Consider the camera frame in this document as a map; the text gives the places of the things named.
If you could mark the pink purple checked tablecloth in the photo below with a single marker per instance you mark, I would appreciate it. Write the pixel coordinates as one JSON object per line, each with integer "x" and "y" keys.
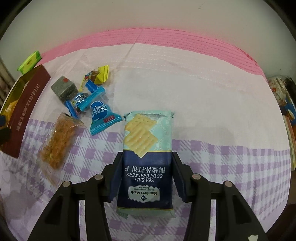
{"x": 196, "y": 104}

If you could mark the grey-green seaweed block packet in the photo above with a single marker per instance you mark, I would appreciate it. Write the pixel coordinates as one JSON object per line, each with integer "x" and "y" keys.
{"x": 63, "y": 89}

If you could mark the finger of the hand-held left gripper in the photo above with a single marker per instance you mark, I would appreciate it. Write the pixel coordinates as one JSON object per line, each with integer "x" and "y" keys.
{"x": 4, "y": 134}

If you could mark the orange snack packet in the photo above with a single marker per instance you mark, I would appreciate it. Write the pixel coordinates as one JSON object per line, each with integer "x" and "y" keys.
{"x": 11, "y": 109}

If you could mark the blue snack packet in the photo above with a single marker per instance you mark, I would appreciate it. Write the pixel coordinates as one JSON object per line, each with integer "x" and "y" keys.
{"x": 101, "y": 115}

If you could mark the yellow brown candy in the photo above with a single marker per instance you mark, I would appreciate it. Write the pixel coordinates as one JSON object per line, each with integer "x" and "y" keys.
{"x": 99, "y": 75}

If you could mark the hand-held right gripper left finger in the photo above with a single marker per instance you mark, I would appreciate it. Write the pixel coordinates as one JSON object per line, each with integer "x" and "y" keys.
{"x": 115, "y": 183}

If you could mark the blue candy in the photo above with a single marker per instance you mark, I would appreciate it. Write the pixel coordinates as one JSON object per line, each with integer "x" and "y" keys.
{"x": 81, "y": 98}

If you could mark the clear brown pastry packet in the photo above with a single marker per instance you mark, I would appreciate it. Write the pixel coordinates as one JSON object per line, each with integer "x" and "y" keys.
{"x": 60, "y": 141}

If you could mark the green tissue pack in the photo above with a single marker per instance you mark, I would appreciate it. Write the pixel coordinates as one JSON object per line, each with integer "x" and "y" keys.
{"x": 30, "y": 61}

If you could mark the blue cracker packet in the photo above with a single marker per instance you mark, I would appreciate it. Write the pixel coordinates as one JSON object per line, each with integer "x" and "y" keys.
{"x": 145, "y": 139}

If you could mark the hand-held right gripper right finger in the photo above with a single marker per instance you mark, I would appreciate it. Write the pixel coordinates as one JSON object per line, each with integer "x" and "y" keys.
{"x": 179, "y": 185}

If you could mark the dark red gold tin box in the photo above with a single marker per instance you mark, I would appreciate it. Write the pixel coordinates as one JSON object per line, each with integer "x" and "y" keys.
{"x": 25, "y": 104}

